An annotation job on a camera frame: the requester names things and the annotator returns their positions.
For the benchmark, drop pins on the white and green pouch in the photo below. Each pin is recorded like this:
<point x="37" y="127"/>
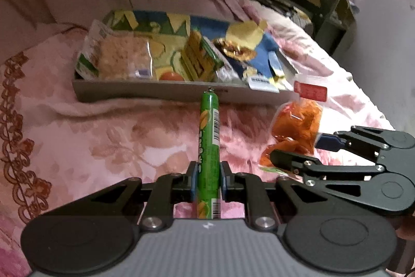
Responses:
<point x="89" y="46"/>

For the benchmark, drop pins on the pink floral blanket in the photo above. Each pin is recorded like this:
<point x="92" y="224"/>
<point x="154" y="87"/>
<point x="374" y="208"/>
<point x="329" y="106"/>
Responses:
<point x="113" y="140"/>

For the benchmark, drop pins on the clear rice cracker pack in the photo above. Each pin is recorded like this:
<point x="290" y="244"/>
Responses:
<point x="123" y="56"/>

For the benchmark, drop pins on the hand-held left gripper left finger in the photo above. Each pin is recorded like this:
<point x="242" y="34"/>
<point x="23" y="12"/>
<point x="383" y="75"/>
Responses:
<point x="193" y="181"/>

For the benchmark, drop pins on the navy stick sachet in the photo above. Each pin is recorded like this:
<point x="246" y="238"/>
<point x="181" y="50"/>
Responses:
<point x="274" y="64"/>

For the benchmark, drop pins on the small orange fruit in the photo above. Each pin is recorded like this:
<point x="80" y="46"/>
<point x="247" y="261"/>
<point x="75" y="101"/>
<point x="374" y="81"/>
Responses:
<point x="170" y="76"/>

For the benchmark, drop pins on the yellow-green snack packet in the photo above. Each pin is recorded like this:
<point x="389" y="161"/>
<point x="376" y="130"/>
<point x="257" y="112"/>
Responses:
<point x="197" y="59"/>

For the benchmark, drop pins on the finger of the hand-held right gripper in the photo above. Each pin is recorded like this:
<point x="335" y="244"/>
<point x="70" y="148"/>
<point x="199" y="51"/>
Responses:
<point x="285" y="157"/>
<point x="327" y="141"/>

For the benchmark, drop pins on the pale green wrapper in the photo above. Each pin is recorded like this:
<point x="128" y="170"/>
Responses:
<point x="275" y="170"/>

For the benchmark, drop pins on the orange snack bag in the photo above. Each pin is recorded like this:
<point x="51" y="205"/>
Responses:
<point x="298" y="121"/>

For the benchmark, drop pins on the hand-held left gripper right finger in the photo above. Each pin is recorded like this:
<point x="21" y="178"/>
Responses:
<point x="223" y="181"/>

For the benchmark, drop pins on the green sausage stick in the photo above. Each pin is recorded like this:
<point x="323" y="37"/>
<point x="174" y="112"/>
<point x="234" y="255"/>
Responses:
<point x="209" y="140"/>

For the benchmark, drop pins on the printed cardboard box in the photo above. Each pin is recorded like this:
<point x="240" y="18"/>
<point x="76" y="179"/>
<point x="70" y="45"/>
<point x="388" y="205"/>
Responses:
<point x="146" y="92"/>

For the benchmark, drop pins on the gold snack packet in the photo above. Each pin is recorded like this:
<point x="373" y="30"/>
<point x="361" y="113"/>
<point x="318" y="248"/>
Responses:
<point x="235" y="50"/>

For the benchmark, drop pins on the small dark clear packet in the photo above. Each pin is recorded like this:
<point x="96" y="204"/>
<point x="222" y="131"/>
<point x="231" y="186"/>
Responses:
<point x="227" y="74"/>

